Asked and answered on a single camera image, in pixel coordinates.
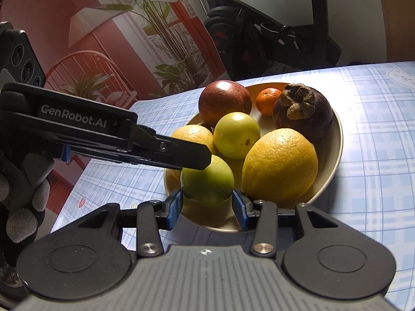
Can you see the black exercise bike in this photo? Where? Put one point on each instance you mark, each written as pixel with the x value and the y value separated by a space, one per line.
pixel 249 42

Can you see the gloved left hand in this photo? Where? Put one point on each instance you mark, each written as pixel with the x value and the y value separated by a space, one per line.
pixel 24 195

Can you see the brown wooden cabinet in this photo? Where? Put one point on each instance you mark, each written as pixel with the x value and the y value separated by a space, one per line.
pixel 399 29

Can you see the green round fruit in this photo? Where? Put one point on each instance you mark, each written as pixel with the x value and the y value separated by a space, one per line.
pixel 209 187
pixel 235 134

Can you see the red plant backdrop poster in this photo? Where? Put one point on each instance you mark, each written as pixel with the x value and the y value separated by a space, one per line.
pixel 112 51

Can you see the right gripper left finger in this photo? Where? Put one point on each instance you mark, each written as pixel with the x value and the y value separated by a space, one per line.
pixel 148 218

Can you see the beige round plate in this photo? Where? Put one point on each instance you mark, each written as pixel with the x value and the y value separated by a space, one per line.
pixel 222 218

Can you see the blue plaid tablecloth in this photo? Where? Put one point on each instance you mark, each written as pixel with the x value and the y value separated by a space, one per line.
pixel 373 190

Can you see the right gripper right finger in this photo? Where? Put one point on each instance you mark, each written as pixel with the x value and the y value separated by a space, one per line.
pixel 264 219

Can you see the purple mangosteen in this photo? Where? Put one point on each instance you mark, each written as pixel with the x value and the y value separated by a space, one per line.
pixel 303 109

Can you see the red passion fruit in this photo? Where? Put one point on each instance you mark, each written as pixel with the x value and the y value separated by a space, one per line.
pixel 221 98

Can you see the small orange mandarin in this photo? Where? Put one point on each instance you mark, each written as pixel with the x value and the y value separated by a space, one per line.
pixel 265 101

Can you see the large yellow lemon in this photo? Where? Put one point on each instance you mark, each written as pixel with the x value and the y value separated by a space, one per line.
pixel 280 167

